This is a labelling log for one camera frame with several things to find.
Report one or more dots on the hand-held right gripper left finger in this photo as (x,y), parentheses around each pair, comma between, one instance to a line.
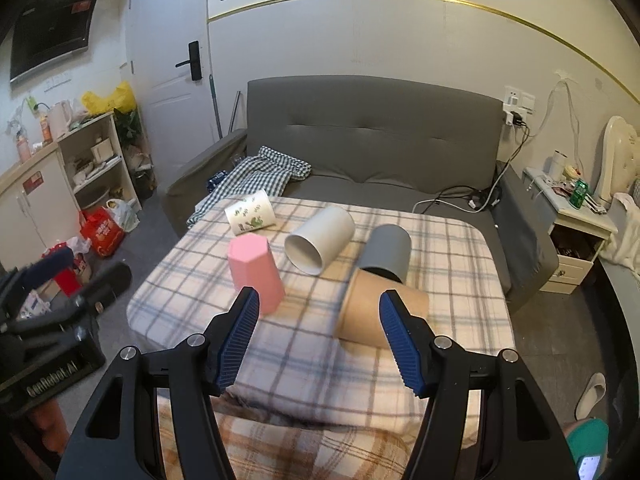
(239,342)

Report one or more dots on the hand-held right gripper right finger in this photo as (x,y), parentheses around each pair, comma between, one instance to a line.
(400,345)

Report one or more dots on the white plastic bag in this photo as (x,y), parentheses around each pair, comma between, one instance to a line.
(125,215)

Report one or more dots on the yellow plastic bag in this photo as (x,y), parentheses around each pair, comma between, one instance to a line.
(112,97)

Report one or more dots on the white kitchen cabinet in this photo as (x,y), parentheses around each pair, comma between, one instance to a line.
(30,200)

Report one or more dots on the black plug charger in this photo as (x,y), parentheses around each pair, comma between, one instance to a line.
(515,119)

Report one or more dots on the white open shelf unit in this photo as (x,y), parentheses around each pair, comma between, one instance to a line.
(100,160)

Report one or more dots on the white mug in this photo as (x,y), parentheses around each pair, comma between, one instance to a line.
(556,166)

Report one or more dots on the brown paper cup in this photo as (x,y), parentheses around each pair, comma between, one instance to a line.
(365,305)

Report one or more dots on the orange bottle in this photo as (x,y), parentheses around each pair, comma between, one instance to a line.
(45,127)

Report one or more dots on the grey sofa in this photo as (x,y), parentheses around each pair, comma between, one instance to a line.
(375,140)

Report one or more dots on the plain white cup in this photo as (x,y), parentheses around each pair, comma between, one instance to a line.
(325,232)

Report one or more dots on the white cloth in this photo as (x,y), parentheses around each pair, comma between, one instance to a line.
(625,235)

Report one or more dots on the red box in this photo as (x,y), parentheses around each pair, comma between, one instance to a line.
(69,281)

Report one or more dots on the red shopping bag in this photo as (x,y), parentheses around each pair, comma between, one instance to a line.
(102,232)

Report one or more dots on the person's left forearm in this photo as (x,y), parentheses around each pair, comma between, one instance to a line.
(45,432)

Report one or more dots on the pink faceted cup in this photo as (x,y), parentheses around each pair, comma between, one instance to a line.
(252,270)

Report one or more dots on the plaid tablecloth table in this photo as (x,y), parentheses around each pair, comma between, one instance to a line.
(315,360)

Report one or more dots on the white headboard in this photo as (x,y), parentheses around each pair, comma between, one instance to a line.
(617,155)

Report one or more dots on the white slipper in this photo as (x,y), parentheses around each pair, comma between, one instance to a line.
(592,395)

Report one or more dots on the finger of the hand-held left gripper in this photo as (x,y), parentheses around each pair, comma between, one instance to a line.
(107,280)
(50,262)

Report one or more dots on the white cup with green print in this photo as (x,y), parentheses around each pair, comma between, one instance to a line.
(250,212)

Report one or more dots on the black range hood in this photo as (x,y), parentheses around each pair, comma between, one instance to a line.
(50,35)

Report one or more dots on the white nightstand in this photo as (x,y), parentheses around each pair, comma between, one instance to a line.
(575,230)

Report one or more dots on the green potted plant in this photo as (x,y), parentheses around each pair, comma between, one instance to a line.
(129,127)

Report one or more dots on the grey cup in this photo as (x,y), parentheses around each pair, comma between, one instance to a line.
(386,250)

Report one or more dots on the white door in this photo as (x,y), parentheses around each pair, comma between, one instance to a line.
(165,20)

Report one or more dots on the green checked cloth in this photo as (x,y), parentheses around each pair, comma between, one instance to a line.
(260,175)

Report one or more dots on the green can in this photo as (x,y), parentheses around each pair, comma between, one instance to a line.
(578,195)

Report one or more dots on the white electric kettle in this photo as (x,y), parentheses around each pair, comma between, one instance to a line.
(60,119)

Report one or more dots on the wall power outlet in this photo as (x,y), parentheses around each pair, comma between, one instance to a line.
(520,99)

